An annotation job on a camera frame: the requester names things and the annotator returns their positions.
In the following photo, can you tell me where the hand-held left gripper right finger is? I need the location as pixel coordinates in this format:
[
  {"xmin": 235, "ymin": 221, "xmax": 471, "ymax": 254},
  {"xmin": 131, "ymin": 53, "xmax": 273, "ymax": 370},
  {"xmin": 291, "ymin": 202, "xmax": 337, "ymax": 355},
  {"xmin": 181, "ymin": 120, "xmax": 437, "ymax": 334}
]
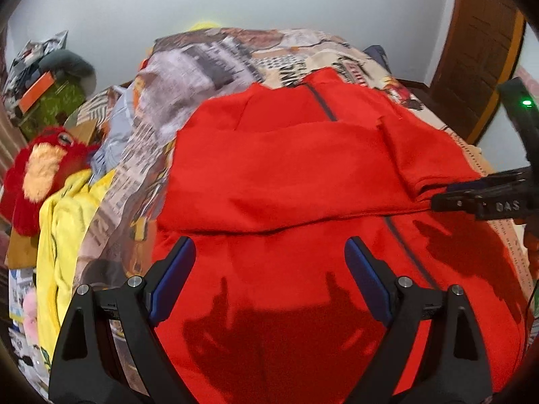
[{"xmin": 344, "ymin": 237, "xmax": 493, "ymax": 404}]

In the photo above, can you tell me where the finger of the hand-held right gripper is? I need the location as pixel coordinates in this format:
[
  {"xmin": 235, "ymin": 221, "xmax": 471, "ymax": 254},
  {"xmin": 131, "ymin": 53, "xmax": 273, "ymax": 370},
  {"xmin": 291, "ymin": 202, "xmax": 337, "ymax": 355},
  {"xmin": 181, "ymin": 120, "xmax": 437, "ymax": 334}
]
[
  {"xmin": 430, "ymin": 191, "xmax": 524, "ymax": 220},
  {"xmin": 446, "ymin": 167, "xmax": 529, "ymax": 191}
]

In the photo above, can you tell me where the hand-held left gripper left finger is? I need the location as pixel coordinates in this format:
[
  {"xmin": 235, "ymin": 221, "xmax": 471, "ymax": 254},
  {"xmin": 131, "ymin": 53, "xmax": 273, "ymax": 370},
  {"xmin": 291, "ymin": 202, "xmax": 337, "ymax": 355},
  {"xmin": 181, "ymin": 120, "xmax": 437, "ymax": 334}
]
[{"xmin": 48, "ymin": 236, "xmax": 198, "ymax": 404}]

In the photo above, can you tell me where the red jacket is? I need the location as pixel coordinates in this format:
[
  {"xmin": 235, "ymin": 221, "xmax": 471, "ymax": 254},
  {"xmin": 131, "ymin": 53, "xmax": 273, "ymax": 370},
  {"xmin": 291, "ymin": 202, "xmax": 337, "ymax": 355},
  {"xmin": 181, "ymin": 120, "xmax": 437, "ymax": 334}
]
[{"xmin": 151, "ymin": 68, "xmax": 528, "ymax": 404}]

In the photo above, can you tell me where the wooden door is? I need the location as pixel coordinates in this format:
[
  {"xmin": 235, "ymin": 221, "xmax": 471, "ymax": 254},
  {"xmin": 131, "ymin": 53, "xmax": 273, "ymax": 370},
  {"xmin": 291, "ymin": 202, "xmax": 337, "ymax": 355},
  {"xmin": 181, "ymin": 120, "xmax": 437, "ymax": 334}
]
[{"xmin": 423, "ymin": 0, "xmax": 527, "ymax": 146}]

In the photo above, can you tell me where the yellow fleece blanket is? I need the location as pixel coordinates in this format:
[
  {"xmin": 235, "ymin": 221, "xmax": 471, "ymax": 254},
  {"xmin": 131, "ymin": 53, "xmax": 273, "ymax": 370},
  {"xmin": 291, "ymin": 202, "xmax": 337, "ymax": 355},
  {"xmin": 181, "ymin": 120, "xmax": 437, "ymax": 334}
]
[{"xmin": 36, "ymin": 168, "xmax": 118, "ymax": 360}]

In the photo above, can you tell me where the grey striped bedding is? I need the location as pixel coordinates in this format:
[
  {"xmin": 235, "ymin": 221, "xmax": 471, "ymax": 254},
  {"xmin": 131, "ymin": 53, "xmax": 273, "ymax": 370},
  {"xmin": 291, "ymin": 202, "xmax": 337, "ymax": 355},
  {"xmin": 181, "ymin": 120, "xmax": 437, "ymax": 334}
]
[{"xmin": 89, "ymin": 88, "xmax": 141, "ymax": 177}]

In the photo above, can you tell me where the pink plush toy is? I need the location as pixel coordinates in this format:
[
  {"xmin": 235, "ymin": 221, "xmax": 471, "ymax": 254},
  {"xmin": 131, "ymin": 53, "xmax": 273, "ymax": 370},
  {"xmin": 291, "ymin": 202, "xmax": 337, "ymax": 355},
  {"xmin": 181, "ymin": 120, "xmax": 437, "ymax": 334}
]
[{"xmin": 22, "ymin": 294, "xmax": 39, "ymax": 335}]

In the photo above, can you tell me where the dark blue cloth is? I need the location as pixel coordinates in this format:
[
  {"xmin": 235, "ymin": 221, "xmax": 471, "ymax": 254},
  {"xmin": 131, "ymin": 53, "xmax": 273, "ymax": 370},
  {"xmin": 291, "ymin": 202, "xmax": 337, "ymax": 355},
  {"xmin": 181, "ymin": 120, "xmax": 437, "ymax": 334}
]
[{"xmin": 363, "ymin": 44, "xmax": 391, "ymax": 77}]

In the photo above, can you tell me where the brown cardboard piece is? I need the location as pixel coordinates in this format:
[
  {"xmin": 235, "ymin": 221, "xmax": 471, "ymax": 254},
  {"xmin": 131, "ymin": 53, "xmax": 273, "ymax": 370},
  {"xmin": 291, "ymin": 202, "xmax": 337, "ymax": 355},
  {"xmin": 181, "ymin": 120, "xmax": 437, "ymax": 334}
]
[{"xmin": 65, "ymin": 117, "xmax": 102, "ymax": 146}]

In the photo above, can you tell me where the red plush toy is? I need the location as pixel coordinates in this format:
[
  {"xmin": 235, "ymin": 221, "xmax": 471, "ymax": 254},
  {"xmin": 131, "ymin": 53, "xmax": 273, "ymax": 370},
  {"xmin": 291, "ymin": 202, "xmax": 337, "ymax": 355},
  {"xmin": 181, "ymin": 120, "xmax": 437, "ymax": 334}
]
[{"xmin": 0, "ymin": 126, "xmax": 102, "ymax": 237}]

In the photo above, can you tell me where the newspaper print blanket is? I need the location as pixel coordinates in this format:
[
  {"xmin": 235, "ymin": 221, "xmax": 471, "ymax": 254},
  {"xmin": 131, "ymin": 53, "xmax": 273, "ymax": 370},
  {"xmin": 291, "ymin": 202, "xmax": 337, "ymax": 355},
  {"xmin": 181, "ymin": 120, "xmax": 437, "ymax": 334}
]
[{"xmin": 63, "ymin": 27, "xmax": 532, "ymax": 392}]

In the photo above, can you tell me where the striped curtain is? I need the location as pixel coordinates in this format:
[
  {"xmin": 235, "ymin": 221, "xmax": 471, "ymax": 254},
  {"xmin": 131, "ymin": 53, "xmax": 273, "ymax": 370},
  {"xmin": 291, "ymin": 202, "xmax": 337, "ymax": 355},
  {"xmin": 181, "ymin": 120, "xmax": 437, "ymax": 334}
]
[{"xmin": 0, "ymin": 101, "xmax": 27, "ymax": 222}]

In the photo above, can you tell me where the green box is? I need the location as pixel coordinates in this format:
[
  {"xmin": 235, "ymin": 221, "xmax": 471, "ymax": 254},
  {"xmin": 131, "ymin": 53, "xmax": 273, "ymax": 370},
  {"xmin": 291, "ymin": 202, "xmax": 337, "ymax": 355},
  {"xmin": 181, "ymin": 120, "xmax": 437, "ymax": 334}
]
[{"xmin": 19, "ymin": 79, "xmax": 88, "ymax": 140}]

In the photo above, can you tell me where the orange box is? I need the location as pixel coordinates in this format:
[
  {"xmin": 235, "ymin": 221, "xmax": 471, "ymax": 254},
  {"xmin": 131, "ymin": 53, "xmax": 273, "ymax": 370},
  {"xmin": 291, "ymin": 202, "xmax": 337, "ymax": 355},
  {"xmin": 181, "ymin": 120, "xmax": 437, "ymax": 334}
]
[{"xmin": 17, "ymin": 71, "xmax": 56, "ymax": 115}]

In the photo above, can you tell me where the grey neck pillow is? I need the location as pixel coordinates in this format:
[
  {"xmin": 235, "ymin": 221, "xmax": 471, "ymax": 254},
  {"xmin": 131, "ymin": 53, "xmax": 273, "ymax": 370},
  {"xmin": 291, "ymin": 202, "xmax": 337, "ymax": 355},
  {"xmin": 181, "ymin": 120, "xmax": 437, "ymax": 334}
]
[{"xmin": 38, "ymin": 49, "xmax": 98, "ymax": 80}]

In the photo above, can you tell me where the yellow cushion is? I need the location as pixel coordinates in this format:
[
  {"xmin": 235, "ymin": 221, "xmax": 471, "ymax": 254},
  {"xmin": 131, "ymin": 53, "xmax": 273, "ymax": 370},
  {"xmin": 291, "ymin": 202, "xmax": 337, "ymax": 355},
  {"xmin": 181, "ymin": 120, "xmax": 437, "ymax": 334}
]
[{"xmin": 187, "ymin": 20, "xmax": 226, "ymax": 33}]

